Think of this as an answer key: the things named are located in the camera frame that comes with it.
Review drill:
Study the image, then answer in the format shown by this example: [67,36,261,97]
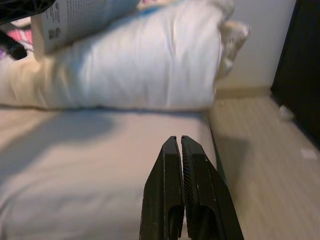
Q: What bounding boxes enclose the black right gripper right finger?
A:
[180,135,246,240]

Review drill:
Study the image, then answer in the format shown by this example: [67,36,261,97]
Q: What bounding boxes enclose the white book blue letters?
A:
[31,0,141,55]

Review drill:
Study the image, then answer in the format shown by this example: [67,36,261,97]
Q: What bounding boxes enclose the low black cabinet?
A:
[270,0,320,151]

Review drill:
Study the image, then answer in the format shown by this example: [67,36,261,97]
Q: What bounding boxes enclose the white cartoon print quilt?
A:
[0,0,252,111]

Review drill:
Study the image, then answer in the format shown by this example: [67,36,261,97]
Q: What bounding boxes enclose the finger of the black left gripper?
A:
[0,0,58,25]

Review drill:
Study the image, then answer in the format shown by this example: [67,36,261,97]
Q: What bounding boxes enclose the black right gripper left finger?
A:
[138,135,185,240]

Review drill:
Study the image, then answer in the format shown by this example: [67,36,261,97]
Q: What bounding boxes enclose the beige mattress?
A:
[0,106,227,240]

